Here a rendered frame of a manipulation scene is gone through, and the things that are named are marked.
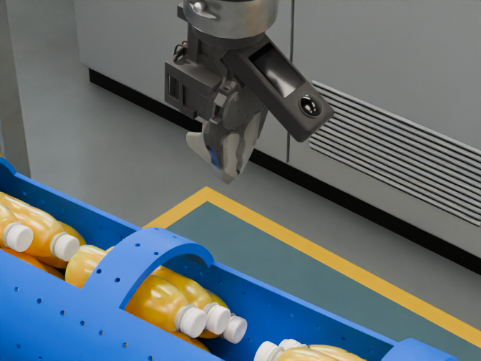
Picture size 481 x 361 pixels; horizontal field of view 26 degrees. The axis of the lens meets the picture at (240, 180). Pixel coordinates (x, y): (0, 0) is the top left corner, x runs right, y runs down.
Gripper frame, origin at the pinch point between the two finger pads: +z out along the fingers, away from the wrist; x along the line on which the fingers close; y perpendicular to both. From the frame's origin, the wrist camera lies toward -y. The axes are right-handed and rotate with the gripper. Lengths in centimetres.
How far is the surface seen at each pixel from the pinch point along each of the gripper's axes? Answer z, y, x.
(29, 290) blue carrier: 33.9, 27.2, 8.1
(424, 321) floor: 164, 19, -127
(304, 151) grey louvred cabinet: 158, 86, -157
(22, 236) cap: 38, 38, 0
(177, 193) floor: 179, 118, -130
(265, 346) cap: 30.8, -4.2, -4.1
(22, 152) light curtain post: 65, 75, -31
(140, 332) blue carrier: 30.3, 9.1, 5.3
